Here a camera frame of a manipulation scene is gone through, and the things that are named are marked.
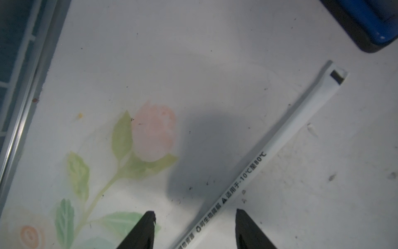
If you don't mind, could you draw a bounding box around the blue stapler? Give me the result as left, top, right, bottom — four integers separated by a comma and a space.
321, 0, 398, 54

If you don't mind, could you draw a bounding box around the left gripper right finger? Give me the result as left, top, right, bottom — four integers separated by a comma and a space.
235, 209, 276, 249

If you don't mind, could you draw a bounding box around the lone straw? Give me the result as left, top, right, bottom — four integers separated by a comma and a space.
174, 61, 349, 249

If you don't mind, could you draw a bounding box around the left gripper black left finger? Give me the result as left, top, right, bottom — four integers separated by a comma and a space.
117, 211, 156, 249

